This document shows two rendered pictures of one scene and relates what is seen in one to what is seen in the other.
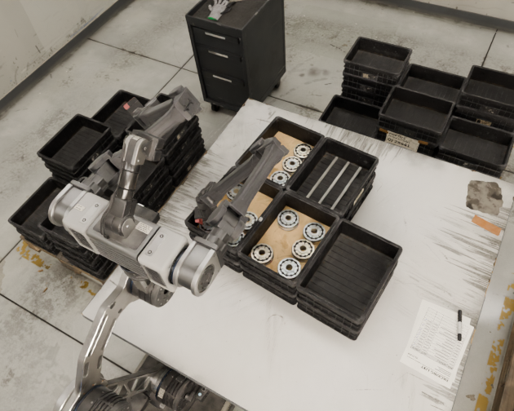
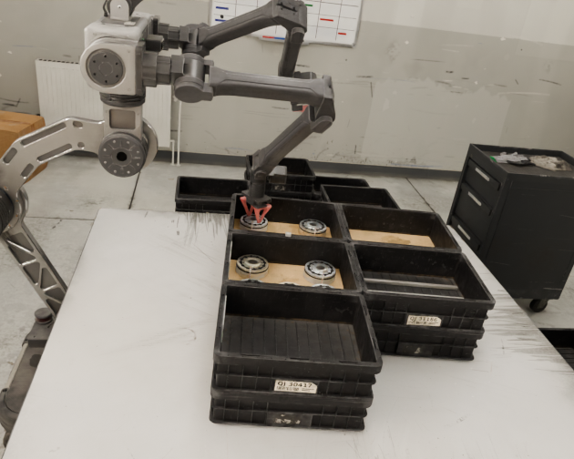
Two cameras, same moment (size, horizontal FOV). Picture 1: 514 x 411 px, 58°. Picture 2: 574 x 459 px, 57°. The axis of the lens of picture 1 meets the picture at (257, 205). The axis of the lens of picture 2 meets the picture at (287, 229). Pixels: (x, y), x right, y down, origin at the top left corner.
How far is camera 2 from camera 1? 1.41 m
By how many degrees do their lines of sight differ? 42
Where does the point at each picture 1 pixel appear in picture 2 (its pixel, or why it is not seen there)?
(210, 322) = (145, 284)
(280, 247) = (277, 280)
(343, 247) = (333, 333)
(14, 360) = (63, 268)
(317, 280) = (261, 324)
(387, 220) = (441, 397)
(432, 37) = not seen: outside the picture
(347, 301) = not seen: hidden behind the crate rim
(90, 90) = not seen: hidden behind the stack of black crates
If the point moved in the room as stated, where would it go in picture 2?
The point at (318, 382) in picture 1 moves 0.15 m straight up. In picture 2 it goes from (119, 406) to (117, 361)
